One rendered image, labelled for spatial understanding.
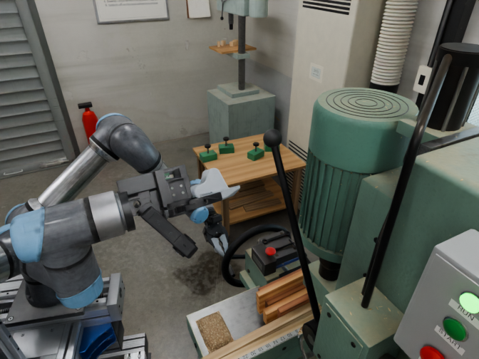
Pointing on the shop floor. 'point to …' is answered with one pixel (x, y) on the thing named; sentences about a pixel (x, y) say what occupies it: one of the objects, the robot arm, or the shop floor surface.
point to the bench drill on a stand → (246, 120)
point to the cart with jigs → (249, 177)
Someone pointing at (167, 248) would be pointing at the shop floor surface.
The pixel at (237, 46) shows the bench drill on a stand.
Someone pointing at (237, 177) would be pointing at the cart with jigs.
